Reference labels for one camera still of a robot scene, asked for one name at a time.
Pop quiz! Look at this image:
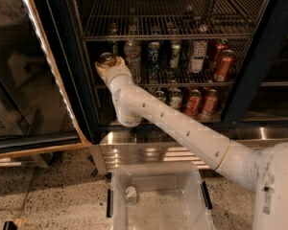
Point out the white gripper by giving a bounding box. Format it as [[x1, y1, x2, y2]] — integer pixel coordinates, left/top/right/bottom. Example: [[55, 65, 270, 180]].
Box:
[[95, 56, 132, 88]]

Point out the red can front middle shelf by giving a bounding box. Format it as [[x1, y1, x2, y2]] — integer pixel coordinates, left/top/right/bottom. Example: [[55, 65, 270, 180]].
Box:
[[213, 50, 236, 82]]

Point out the wire shelf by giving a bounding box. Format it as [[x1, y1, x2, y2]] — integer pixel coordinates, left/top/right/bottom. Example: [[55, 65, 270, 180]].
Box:
[[84, 0, 269, 41], [93, 38, 252, 90]]

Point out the clear plastic bin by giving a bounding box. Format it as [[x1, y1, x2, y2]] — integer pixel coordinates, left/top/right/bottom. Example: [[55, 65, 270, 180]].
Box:
[[111, 162, 215, 230]]

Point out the white green can right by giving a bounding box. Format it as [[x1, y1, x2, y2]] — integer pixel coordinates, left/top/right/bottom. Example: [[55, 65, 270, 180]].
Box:
[[168, 89, 182, 110]]

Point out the red can shelf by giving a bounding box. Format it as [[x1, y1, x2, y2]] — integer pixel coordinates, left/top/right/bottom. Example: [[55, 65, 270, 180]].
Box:
[[210, 38, 229, 69], [213, 50, 236, 82]]

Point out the red coke can left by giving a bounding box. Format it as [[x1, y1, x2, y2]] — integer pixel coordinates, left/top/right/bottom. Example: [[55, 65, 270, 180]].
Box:
[[184, 89, 202, 116]]

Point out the black bin handle right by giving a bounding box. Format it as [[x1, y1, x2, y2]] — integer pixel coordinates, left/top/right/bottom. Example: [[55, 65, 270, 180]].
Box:
[[201, 181, 213, 210]]

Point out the blue patterned can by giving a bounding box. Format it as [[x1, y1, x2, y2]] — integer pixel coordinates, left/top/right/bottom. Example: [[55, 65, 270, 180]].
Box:
[[147, 41, 161, 73]]

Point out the red can rear middle shelf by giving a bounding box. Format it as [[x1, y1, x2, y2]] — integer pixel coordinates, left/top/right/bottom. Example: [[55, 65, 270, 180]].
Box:
[[210, 38, 229, 69]]

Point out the white labelled bottle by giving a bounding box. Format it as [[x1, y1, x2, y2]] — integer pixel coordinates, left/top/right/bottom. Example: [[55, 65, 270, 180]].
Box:
[[188, 40, 208, 73]]

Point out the black bin handle left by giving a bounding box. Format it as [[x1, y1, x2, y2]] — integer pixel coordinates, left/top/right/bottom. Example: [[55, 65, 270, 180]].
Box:
[[107, 189, 112, 218]]

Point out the white green can left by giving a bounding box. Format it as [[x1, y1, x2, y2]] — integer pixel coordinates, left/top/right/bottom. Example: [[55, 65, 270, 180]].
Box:
[[155, 90, 166, 104]]

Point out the middle wire shelf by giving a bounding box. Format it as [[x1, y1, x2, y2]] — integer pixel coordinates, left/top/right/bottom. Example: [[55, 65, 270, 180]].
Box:
[[93, 38, 252, 90]]

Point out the clear plastic water bottle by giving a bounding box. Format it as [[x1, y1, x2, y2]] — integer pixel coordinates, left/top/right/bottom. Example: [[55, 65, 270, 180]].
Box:
[[124, 40, 141, 83]]

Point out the red coke can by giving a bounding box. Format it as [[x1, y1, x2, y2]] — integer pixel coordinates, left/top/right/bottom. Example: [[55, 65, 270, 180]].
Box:
[[202, 89, 219, 115], [184, 89, 202, 116]]

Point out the black bin handle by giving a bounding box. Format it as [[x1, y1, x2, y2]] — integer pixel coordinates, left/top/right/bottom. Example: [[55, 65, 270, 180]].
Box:
[[107, 189, 112, 218], [201, 181, 213, 210]]

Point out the glass fridge door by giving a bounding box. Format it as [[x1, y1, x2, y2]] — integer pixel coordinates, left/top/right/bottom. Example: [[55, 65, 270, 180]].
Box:
[[0, 0, 89, 158]]

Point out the stainless steel fridge base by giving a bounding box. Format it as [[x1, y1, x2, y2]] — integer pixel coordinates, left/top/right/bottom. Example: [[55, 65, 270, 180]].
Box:
[[88, 126, 288, 178]]

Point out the upper wire shelf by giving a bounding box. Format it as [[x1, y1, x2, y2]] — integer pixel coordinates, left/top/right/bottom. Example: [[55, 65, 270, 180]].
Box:
[[84, 0, 269, 41]]

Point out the small clear cup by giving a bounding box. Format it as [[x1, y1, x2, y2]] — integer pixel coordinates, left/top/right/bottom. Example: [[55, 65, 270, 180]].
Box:
[[125, 186, 137, 205]]

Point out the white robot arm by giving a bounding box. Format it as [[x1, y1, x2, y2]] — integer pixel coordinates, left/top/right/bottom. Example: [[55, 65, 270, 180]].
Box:
[[95, 53, 288, 230]]

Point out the red coke can right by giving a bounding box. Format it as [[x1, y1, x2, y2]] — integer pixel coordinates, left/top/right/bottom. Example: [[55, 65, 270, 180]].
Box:
[[202, 89, 219, 115]]

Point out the green white slim can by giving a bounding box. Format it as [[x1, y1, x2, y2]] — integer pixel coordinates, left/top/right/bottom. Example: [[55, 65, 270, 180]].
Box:
[[170, 40, 181, 69]]

